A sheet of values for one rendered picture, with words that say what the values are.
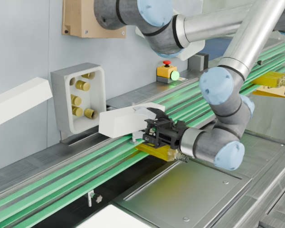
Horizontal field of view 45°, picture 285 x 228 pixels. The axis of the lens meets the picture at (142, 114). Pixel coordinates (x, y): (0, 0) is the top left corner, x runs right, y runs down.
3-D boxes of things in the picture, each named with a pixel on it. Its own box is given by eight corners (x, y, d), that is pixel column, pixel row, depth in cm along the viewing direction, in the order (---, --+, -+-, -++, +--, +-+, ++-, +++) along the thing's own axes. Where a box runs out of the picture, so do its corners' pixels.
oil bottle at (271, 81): (247, 82, 222) (291, 91, 205) (248, 73, 220) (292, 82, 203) (250, 80, 226) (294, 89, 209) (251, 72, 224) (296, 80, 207)
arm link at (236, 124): (250, 88, 83) (231, 126, 81) (259, 111, 92) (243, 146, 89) (221, 82, 88) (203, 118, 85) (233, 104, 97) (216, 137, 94)
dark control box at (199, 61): (187, 68, 186) (200, 71, 181) (187, 54, 183) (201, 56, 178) (195, 65, 192) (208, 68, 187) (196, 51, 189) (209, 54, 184)
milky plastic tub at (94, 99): (57, 130, 127) (72, 136, 122) (50, 71, 118) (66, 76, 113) (92, 115, 139) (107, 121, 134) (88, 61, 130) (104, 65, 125)
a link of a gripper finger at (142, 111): (125, 101, 101) (147, 117, 96) (138, 99, 105) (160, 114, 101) (122, 110, 102) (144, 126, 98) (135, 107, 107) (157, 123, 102)
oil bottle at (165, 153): (131, 147, 144) (173, 164, 131) (130, 135, 141) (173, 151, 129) (140, 142, 148) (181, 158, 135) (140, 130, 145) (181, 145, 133)
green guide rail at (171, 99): (125, 116, 135) (140, 121, 130) (125, 113, 134) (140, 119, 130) (283, 44, 257) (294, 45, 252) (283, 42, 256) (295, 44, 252)
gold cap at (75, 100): (66, 95, 124) (73, 98, 121) (73, 92, 126) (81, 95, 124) (67, 104, 125) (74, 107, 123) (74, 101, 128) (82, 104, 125)
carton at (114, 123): (99, 112, 99) (114, 117, 96) (150, 102, 117) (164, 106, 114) (98, 132, 101) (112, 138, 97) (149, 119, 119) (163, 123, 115)
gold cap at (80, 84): (74, 81, 125) (82, 83, 123) (82, 78, 128) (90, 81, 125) (75, 90, 127) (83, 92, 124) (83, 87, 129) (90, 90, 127)
